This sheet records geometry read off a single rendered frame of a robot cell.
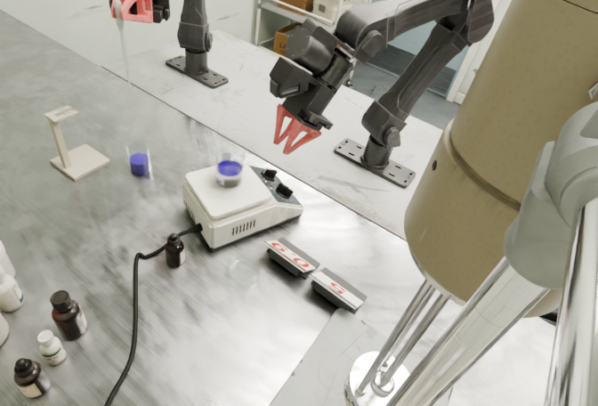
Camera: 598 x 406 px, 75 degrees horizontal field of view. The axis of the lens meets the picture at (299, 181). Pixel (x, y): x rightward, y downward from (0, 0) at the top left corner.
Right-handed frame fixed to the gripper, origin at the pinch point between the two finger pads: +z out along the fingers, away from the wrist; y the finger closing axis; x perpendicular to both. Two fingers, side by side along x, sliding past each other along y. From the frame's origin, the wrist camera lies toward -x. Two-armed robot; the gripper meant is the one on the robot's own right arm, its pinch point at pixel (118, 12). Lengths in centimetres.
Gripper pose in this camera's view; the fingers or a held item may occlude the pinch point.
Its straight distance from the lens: 72.6
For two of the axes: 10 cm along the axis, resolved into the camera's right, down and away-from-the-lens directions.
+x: -1.5, 7.4, 6.6
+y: 9.9, 1.5, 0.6
